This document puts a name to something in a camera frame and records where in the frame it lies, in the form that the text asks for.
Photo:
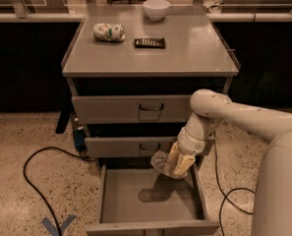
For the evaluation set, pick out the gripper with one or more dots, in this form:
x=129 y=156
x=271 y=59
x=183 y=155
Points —
x=192 y=145

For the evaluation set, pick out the clear plastic water bottle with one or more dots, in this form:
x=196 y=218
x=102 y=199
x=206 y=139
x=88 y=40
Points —
x=158 y=162

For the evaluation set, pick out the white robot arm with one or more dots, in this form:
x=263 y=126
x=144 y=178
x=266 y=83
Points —
x=273 y=200

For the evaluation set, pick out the grey open bottom drawer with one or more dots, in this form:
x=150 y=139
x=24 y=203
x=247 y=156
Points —
x=142 y=202

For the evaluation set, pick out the grey middle drawer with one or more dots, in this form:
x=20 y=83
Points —
x=128 y=146

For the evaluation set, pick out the grey top drawer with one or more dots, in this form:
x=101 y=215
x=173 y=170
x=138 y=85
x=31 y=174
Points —
x=128 y=109

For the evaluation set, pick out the grey drawer cabinet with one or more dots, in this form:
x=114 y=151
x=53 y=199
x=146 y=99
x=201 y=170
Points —
x=194 y=58

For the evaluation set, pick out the blue power adapter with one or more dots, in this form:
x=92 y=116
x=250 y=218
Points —
x=79 y=140

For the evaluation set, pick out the dark snack bar packet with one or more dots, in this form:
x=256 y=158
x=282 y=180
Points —
x=150 y=43

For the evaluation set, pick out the crushed green white can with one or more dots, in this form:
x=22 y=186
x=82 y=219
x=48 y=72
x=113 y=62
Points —
x=109 y=32

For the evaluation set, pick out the white ceramic bowl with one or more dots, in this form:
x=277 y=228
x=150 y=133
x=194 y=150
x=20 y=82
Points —
x=156 y=10

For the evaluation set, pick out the dark counter with glass partition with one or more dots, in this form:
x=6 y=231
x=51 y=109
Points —
x=35 y=38

